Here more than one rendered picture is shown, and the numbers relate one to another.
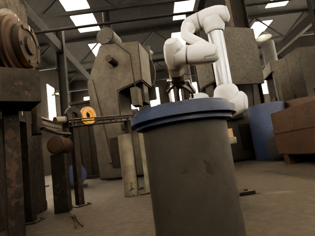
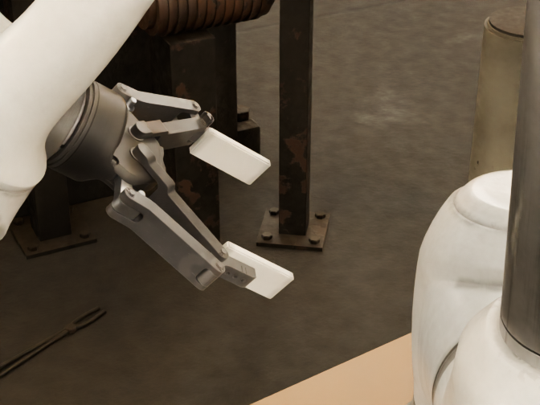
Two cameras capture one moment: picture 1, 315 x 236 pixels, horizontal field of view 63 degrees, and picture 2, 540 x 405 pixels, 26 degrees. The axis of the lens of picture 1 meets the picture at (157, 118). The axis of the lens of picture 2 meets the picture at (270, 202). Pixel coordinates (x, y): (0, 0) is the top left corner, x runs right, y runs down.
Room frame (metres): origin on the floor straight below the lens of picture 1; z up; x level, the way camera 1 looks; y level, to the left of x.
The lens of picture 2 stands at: (1.22, -0.93, 1.15)
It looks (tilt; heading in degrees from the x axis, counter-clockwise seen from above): 31 degrees down; 65
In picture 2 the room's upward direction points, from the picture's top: straight up
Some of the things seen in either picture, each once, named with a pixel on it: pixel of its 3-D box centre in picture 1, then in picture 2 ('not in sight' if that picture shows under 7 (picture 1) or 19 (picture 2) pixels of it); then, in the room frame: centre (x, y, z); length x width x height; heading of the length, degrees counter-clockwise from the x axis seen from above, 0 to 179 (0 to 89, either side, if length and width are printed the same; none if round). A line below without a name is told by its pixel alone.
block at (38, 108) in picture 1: (32, 118); not in sight; (1.80, 0.89, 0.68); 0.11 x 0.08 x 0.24; 91
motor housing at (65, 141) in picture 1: (63, 173); (206, 100); (1.89, 0.74, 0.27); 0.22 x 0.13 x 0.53; 1
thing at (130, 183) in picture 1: (127, 164); (508, 181); (2.21, 0.30, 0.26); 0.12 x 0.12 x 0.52
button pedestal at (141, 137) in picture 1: (146, 156); not in sight; (2.25, 0.14, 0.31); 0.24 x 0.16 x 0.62; 1
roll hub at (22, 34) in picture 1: (27, 46); not in sight; (1.56, 0.78, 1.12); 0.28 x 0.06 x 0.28; 1
